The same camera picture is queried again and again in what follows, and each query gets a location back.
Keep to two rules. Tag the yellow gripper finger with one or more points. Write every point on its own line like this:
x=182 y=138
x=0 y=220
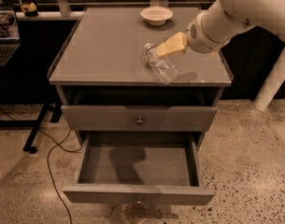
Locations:
x=175 y=44

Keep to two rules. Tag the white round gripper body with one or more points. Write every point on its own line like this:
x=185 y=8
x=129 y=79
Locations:
x=198 y=38

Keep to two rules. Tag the clear plastic water bottle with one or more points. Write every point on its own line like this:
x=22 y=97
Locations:
x=161 y=66

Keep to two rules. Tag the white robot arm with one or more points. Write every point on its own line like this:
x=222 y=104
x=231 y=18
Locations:
x=240 y=16

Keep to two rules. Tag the grey wooden drawer cabinet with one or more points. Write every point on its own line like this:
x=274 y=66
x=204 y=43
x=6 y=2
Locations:
x=103 y=64

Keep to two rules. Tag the grey upper closed drawer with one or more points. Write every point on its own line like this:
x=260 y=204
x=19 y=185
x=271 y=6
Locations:
x=139 y=118

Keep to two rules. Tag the grey open middle drawer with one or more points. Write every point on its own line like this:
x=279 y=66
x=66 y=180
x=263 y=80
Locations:
x=145 y=167

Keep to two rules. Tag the white ceramic bowl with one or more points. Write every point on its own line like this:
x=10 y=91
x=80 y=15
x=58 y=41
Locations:
x=156 y=16

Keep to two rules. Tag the grey left window strut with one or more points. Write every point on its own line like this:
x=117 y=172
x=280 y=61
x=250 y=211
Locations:
x=64 y=8

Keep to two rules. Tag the yellow and black small object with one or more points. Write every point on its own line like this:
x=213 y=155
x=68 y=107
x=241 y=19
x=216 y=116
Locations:
x=29 y=9

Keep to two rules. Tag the white slanted post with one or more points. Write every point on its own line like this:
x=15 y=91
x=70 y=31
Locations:
x=272 y=84

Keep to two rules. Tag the black desk leg frame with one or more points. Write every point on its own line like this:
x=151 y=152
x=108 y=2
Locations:
x=31 y=124

